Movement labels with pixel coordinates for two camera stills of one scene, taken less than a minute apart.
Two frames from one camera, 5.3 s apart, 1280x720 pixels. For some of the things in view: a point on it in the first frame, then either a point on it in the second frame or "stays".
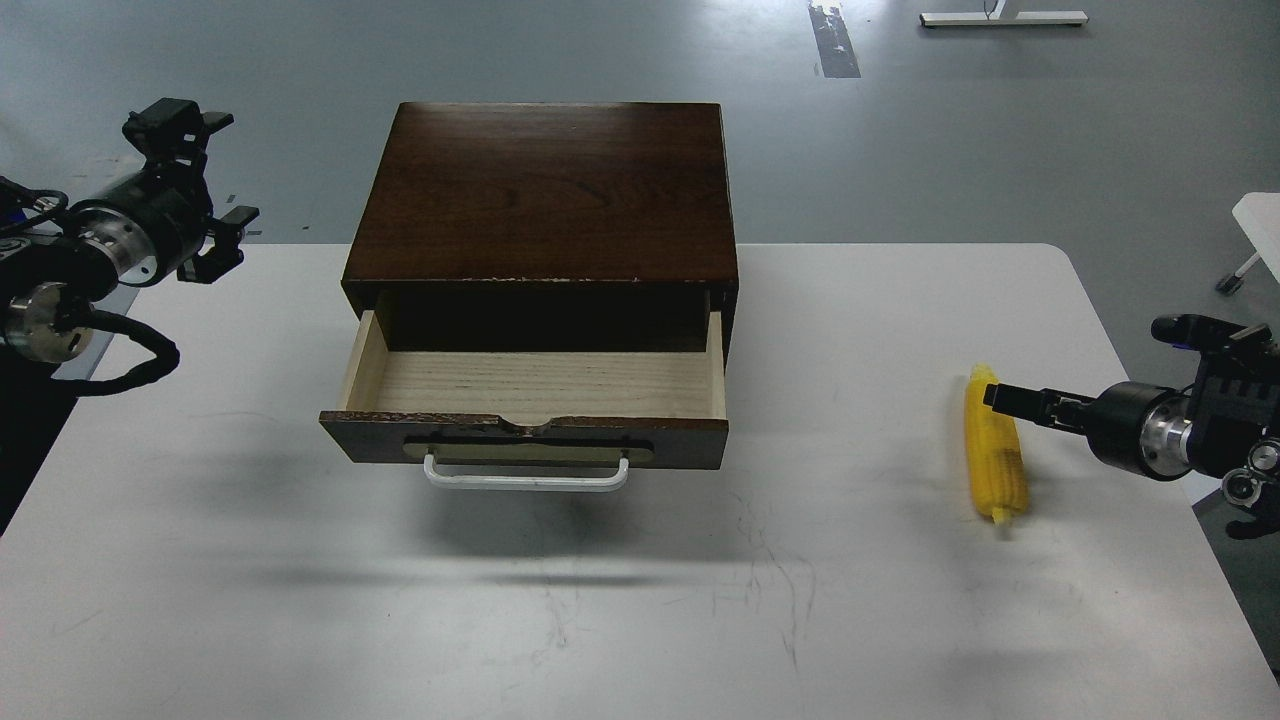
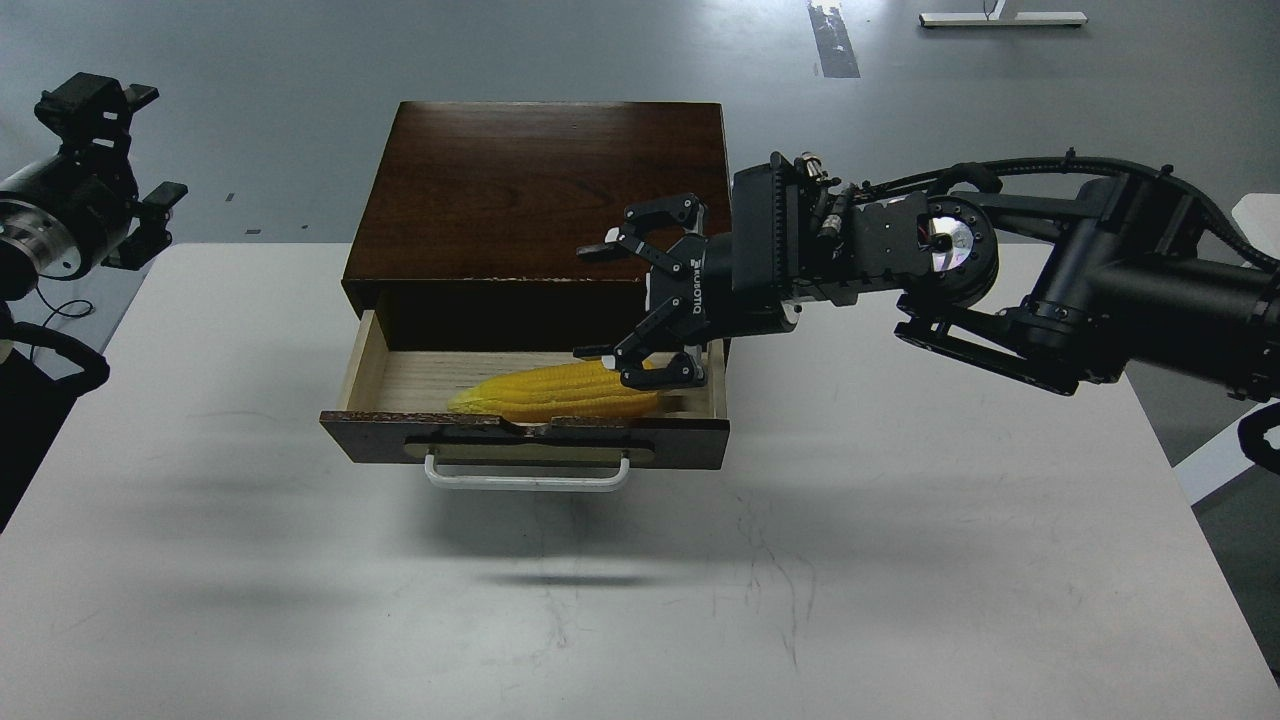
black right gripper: [1136, 426] -> [714, 311]
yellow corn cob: [996, 466] -> [584, 390]
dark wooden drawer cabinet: [545, 226] stays
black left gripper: [157, 219] -> [64, 211]
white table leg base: [995, 18] stays
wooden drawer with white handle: [527, 420] stays
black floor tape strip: [833, 43] stays
